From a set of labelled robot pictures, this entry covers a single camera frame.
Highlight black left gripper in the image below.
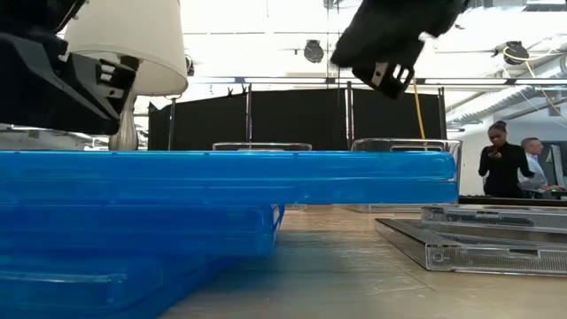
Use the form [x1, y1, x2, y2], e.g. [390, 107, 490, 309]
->
[0, 34, 139, 136]

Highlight black ceiling cable reel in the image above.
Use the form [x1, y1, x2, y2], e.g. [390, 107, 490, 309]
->
[303, 38, 325, 64]
[503, 40, 531, 66]

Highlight yellow cable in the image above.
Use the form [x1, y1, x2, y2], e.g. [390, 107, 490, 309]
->
[411, 79, 427, 141]

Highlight clear CD jewel case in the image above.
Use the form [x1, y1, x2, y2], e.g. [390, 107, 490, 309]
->
[420, 204, 567, 232]
[374, 216, 567, 278]

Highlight white shade table lamp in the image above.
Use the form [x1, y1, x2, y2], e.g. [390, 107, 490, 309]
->
[63, 0, 190, 152]

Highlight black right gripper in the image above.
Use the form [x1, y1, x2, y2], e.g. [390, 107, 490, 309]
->
[330, 0, 433, 101]

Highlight black curtain partition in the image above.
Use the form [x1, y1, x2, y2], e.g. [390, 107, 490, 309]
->
[147, 87, 447, 152]

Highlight black aluminium table frame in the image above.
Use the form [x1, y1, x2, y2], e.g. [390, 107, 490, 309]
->
[458, 194, 567, 208]

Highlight person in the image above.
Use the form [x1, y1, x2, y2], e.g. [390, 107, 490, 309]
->
[477, 120, 536, 199]
[517, 136, 566, 196]

